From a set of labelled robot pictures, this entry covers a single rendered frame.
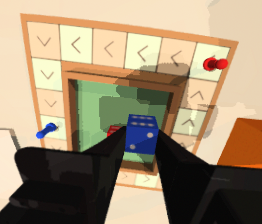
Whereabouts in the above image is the red pawn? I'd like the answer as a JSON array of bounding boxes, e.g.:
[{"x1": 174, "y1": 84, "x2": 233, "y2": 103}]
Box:
[{"x1": 203, "y1": 57, "x2": 228, "y2": 71}]

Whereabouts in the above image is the red die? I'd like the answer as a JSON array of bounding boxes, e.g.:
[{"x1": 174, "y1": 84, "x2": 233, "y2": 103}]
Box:
[{"x1": 107, "y1": 125, "x2": 121, "y2": 137}]

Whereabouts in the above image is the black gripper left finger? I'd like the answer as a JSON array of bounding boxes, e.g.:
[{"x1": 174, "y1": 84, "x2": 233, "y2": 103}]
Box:
[{"x1": 13, "y1": 126, "x2": 127, "y2": 224}]

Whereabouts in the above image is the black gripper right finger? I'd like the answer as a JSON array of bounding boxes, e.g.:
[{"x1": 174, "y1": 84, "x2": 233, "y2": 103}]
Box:
[{"x1": 155, "y1": 129, "x2": 262, "y2": 224}]

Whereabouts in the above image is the blue pawn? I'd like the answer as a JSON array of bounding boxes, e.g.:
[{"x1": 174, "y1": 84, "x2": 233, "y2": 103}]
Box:
[{"x1": 36, "y1": 123, "x2": 56, "y2": 138}]

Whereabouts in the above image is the blue die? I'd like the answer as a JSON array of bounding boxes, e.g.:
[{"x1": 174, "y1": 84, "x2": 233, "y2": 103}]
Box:
[{"x1": 125, "y1": 114, "x2": 159, "y2": 155}]

